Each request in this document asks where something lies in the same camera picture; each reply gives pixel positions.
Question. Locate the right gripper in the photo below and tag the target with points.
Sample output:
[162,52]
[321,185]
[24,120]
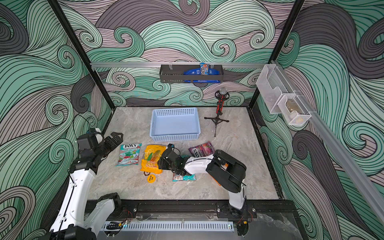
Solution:
[167,158]

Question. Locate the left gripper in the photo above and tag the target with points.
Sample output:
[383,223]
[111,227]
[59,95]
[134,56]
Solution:
[114,144]

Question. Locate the yellow candy bag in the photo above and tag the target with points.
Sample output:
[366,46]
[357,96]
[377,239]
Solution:
[152,155]

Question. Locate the green Fox's candy bag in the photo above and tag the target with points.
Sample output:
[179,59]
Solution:
[129,154]

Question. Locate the teal candy bag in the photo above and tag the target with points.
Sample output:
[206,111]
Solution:
[183,177]

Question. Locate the purple Fox's berries bag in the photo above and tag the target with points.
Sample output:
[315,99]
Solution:
[202,150]

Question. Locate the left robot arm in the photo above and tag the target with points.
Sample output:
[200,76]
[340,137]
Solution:
[71,223]

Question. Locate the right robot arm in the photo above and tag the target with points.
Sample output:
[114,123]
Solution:
[227,171]

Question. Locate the light blue plastic basket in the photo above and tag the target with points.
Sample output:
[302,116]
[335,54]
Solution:
[175,124]

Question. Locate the yellow round sticker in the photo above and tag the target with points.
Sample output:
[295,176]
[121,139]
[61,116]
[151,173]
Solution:
[151,178]

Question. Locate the red black mini tripod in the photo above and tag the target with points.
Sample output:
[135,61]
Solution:
[221,95]

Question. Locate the blue packet on shelf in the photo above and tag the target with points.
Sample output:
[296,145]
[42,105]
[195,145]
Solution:
[203,70]

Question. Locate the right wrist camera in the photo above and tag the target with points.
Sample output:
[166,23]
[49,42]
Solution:
[170,149]

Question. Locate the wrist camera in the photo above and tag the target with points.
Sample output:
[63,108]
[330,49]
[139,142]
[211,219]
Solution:
[95,137]
[170,149]

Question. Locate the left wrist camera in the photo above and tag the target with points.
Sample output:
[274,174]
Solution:
[95,137]

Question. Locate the aluminium rail back wall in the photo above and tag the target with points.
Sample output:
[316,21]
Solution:
[171,64]

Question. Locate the black wall shelf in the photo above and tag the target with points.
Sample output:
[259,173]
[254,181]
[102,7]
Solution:
[175,74]

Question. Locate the white slotted cable duct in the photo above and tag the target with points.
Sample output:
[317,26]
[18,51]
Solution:
[173,226]

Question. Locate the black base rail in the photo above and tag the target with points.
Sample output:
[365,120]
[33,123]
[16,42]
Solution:
[219,208]

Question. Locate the clear plastic wall bin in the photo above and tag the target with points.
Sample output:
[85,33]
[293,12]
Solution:
[273,85]

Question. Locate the small clear wall bin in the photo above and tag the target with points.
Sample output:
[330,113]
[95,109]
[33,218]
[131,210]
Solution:
[293,110]

